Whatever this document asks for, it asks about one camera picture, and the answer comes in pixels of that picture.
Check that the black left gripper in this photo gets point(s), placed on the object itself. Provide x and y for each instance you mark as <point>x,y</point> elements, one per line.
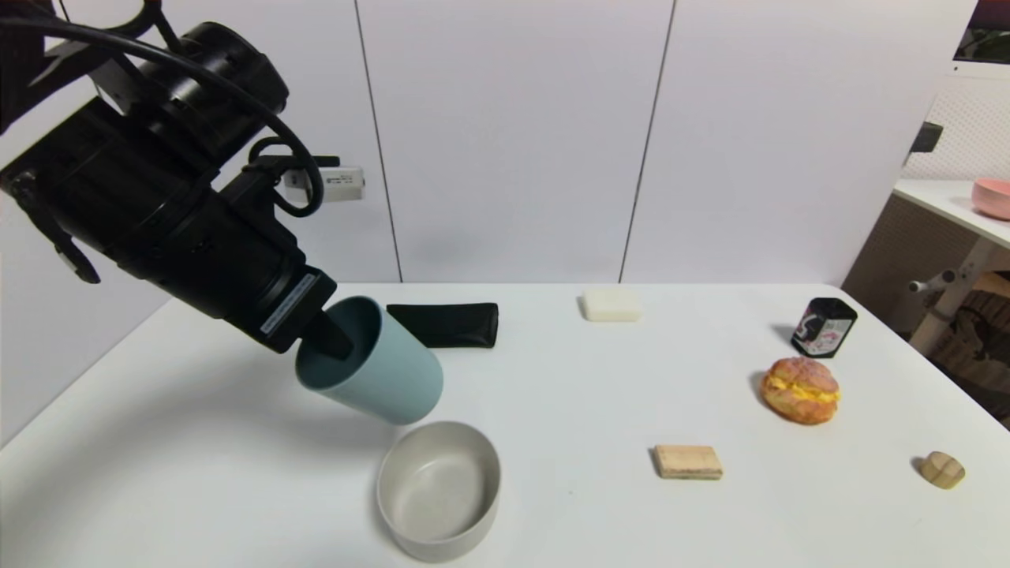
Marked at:
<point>290,310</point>

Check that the light blue plastic cup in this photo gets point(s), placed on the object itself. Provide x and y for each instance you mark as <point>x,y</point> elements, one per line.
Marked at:
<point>387,379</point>

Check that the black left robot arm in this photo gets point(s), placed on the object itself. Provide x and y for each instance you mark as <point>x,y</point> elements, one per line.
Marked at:
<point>229,71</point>

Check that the beige round bowl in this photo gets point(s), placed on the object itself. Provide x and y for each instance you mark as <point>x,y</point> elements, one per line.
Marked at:
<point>438,489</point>

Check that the pink bowl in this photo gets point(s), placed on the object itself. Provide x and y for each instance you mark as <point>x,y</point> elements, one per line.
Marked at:
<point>993,199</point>

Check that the black leather glasses case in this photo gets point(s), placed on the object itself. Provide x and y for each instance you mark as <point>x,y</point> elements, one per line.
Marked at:
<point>461,325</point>

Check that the white soap bar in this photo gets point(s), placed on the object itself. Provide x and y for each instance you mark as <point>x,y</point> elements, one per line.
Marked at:
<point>611,306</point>

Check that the rectangular wooden block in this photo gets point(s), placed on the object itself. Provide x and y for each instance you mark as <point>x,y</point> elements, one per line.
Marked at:
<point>688,462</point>

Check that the cream puff bun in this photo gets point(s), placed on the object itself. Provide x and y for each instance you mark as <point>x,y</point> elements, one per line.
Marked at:
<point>798,390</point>

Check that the black tin with pink print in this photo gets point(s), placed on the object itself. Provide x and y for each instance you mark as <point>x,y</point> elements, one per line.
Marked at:
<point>822,330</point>

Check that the brown pegboard panel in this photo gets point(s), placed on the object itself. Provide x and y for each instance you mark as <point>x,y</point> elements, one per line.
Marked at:
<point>892,252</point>

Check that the white side desk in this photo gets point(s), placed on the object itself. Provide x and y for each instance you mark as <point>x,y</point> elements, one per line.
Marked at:
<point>939,201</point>

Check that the round wooden block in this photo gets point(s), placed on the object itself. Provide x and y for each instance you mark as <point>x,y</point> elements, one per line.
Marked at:
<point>942,470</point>

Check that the black desk clamp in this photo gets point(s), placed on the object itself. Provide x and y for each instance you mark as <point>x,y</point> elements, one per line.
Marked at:
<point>925,139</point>

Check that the white pegboard panel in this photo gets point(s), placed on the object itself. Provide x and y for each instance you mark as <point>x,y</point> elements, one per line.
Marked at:
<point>966,126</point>

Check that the dark monitor screen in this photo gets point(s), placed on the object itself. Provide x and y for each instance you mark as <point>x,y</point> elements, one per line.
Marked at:
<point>990,39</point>

